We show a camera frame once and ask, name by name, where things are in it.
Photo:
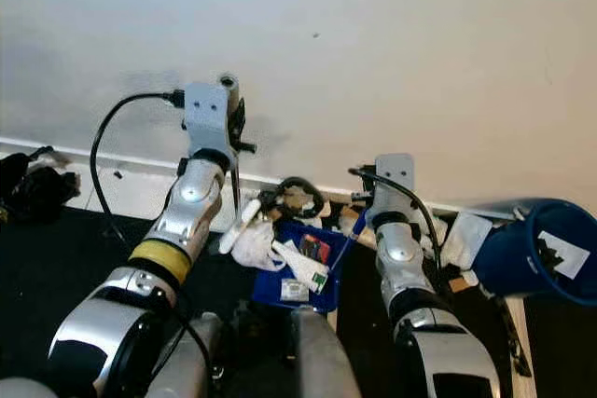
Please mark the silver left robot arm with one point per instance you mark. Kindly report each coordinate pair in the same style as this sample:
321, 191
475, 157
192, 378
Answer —
131, 323

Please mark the small white box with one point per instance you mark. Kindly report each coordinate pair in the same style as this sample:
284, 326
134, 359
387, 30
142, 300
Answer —
294, 291

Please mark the white flat paper package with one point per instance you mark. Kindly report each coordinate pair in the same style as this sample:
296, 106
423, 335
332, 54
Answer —
300, 264

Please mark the white crumpled plastic bag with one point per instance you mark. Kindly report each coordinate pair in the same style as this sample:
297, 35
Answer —
256, 249

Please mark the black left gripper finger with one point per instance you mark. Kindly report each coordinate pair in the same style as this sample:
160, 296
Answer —
236, 185

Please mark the white flat plastic container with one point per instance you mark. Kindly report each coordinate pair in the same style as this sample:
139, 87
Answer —
462, 241

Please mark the grey left robot leg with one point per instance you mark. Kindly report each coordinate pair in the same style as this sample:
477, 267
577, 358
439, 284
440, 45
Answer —
187, 363

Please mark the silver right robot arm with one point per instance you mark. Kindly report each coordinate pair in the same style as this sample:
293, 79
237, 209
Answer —
429, 333

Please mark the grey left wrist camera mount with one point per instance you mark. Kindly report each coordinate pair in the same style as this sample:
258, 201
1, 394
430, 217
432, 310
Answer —
207, 118

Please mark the black orange snack packet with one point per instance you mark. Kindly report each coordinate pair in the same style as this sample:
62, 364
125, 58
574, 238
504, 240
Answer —
315, 249

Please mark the grey robot leg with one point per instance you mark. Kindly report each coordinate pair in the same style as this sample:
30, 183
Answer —
187, 363
326, 358

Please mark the black crumpled bag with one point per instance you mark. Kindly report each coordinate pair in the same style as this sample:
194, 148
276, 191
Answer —
33, 190

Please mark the blue plastic bucket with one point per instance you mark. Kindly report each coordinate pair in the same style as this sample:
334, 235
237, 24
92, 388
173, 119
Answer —
513, 258

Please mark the pale wooden plank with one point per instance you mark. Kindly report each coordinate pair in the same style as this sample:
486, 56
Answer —
515, 342

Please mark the white paper sheet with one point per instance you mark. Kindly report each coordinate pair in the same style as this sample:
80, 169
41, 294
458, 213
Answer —
564, 253

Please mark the grey right robot leg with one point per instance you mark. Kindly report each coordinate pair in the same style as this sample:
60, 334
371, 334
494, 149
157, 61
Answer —
326, 358

